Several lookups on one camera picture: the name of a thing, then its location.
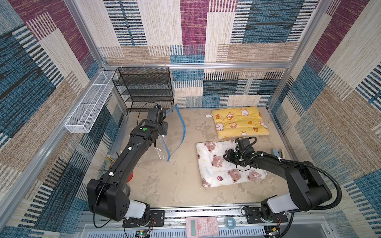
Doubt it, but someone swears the black wire shelf rack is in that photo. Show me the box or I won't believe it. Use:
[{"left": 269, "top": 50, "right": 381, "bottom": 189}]
[{"left": 113, "top": 67, "right": 174, "bottom": 112}]

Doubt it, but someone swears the red pencil cup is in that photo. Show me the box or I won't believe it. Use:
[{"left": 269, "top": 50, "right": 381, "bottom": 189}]
[{"left": 127, "top": 172, "right": 134, "bottom": 182}]

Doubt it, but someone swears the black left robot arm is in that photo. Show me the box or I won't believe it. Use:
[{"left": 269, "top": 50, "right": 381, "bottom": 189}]
[{"left": 86, "top": 104, "right": 168, "bottom": 225}]

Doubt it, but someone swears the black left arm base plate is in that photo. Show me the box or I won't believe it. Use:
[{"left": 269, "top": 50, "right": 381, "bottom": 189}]
[{"left": 122, "top": 210, "right": 165, "bottom": 228}]

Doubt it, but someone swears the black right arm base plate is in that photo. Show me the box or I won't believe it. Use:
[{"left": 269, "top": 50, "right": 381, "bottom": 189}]
[{"left": 241, "top": 206, "right": 289, "bottom": 224}]

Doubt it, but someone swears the clear vacuum bag blue zipper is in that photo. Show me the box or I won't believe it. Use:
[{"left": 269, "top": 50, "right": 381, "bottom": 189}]
[{"left": 154, "top": 104, "right": 187, "bottom": 162}]

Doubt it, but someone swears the grey blue stapler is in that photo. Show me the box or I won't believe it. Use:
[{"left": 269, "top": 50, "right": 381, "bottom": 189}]
[{"left": 271, "top": 148, "right": 286, "bottom": 159}]

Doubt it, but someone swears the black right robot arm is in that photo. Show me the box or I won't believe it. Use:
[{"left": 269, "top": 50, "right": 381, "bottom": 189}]
[{"left": 223, "top": 137, "right": 342, "bottom": 222}]

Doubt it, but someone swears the white bear print blanket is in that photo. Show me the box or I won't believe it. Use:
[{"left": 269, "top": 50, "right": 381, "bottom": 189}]
[{"left": 196, "top": 140, "right": 267, "bottom": 188}]

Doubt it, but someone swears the yellow cartoon print blanket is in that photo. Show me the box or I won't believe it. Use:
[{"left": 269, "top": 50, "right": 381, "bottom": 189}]
[{"left": 212, "top": 107, "right": 270, "bottom": 139}]

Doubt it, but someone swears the pink calculator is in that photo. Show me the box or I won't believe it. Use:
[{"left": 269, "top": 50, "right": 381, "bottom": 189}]
[{"left": 186, "top": 217, "right": 219, "bottom": 238}]

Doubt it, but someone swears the white mesh wall basket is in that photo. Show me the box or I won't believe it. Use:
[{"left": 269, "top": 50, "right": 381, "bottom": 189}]
[{"left": 64, "top": 71, "right": 114, "bottom": 133}]

